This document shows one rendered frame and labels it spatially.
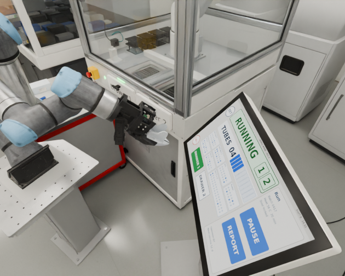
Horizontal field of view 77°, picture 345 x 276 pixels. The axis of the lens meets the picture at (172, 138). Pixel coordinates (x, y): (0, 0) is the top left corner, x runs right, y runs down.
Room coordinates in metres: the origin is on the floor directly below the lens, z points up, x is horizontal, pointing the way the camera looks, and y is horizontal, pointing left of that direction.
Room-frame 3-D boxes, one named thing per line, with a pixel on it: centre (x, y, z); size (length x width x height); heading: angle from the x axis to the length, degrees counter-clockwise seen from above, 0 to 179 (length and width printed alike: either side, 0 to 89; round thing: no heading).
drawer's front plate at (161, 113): (0.99, 0.11, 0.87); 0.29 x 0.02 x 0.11; 44
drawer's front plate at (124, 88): (1.22, 0.33, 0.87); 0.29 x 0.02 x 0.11; 44
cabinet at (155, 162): (1.51, -0.06, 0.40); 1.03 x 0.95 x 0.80; 44
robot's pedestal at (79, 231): (0.67, 0.66, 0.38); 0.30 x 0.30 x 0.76; 56
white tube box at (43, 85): (1.41, 0.96, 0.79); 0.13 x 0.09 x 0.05; 129
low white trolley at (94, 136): (1.30, 0.83, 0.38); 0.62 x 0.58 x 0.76; 44
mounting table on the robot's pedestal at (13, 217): (0.65, 0.68, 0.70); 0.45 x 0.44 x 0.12; 146
